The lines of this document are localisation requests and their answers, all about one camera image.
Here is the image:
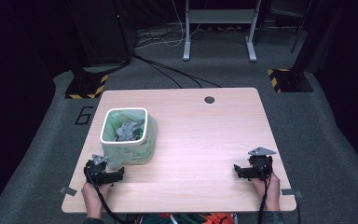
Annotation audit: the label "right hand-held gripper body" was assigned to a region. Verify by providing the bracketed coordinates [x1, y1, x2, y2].
[245, 147, 278, 181]

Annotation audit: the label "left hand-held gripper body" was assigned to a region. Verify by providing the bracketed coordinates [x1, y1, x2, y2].
[83, 154, 117, 187]

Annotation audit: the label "white plastic bin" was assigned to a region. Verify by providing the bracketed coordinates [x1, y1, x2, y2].
[100, 107, 158, 169]

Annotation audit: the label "white bin rim ring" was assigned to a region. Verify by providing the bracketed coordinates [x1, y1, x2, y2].
[100, 107, 149, 147]

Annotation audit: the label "person's left hand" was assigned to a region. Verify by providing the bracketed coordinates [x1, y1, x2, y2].
[81, 181, 115, 207]

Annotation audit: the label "person's right hand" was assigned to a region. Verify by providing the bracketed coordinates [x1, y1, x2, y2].
[250, 172, 282, 202]

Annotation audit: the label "grey tape piece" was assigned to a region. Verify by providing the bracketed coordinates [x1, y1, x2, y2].
[58, 186, 78, 197]
[280, 188, 304, 199]

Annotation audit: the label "crumpled grey paper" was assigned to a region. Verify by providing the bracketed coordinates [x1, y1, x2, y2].
[115, 120, 145, 143]

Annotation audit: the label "person's colourful clothing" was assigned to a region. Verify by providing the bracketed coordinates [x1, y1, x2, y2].
[134, 212, 239, 224]

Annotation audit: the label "black stand with striped base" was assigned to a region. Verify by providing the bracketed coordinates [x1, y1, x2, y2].
[63, 0, 134, 100]
[267, 0, 349, 94]

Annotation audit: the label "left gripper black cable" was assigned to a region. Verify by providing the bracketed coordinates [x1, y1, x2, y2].
[84, 161, 131, 224]

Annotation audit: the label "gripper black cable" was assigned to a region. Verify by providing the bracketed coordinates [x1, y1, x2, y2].
[84, 161, 131, 224]
[255, 160, 274, 224]

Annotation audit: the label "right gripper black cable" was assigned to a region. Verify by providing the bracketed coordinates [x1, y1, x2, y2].
[255, 160, 274, 224]

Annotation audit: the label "black cable at table edge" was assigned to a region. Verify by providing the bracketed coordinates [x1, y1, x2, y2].
[296, 197, 303, 224]

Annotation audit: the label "black floor cables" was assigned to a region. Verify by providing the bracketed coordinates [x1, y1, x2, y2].
[132, 53, 222, 90]

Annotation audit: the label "white floor cables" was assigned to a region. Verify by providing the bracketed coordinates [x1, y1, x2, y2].
[134, 0, 203, 50]

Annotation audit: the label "white desk frame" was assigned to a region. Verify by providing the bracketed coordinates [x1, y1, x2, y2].
[182, 0, 263, 63]

